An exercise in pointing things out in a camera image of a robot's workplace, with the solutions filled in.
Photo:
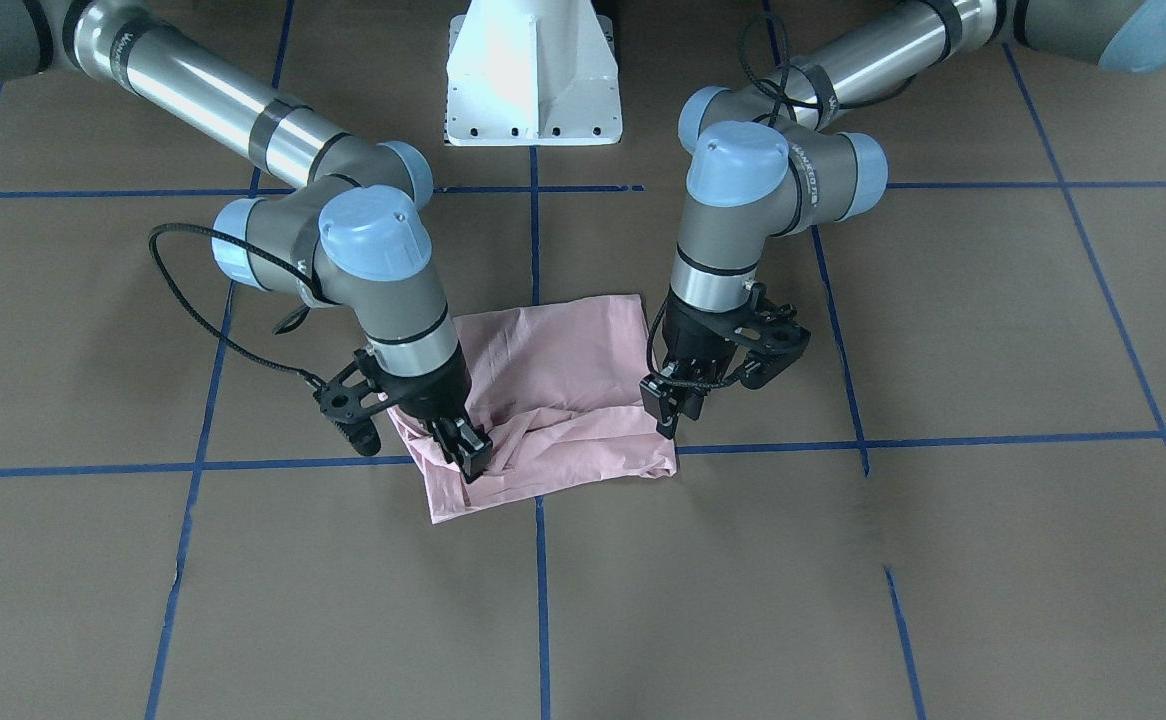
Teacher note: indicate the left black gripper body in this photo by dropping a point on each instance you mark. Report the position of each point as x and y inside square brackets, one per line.
[688, 340]

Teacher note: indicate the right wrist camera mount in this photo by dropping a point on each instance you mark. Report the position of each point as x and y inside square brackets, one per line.
[342, 401]

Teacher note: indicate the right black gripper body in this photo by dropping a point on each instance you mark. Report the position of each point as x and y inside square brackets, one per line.
[432, 392]

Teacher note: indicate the pink Snoopy t-shirt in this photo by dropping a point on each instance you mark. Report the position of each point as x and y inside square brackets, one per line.
[556, 389]

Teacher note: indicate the brown table cover sheet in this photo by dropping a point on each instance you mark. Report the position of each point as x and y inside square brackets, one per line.
[953, 506]

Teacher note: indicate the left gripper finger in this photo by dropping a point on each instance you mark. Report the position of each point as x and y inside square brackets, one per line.
[664, 401]

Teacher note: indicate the white mounting plate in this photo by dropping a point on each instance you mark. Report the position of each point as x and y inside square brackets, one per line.
[532, 73]

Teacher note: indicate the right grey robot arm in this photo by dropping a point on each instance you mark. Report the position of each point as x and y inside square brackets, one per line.
[349, 233]

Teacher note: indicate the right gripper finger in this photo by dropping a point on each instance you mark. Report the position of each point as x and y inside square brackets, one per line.
[463, 444]

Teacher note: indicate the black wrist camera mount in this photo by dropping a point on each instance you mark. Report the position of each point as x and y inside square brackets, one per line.
[769, 336]

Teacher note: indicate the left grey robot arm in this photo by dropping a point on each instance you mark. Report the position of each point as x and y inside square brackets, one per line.
[763, 166]

